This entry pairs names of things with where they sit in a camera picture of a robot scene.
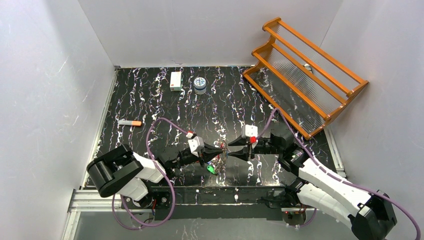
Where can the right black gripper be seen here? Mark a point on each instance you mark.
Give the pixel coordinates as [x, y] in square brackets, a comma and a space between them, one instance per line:
[249, 148]

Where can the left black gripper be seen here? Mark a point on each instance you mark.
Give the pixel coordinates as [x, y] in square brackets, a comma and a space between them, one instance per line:
[200, 156]

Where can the metal keyring with red handle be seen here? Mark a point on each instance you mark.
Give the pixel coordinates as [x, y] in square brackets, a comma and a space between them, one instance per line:
[218, 164]

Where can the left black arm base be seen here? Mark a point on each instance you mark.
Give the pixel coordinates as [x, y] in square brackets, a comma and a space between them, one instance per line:
[153, 200]

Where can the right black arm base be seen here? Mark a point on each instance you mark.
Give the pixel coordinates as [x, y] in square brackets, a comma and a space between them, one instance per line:
[293, 212]

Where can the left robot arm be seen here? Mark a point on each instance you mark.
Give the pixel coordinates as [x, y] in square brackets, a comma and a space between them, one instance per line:
[123, 171]

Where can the white orange marker tube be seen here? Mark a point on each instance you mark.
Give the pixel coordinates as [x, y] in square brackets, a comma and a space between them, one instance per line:
[133, 123]

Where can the white small box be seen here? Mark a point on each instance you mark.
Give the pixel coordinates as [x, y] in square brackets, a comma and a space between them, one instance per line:
[175, 81]

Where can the orange wooden shoe rack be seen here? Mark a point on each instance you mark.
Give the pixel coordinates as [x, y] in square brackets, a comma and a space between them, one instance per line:
[295, 75]

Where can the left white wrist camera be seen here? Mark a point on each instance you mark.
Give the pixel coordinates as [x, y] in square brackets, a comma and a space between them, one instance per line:
[196, 145]

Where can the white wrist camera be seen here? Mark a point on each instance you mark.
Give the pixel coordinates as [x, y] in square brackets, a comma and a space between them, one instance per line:
[249, 131]
[196, 145]

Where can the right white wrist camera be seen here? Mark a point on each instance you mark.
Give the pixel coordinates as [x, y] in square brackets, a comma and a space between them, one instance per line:
[249, 131]

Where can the aluminium rail frame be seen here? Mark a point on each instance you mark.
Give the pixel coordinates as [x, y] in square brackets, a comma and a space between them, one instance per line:
[191, 202]

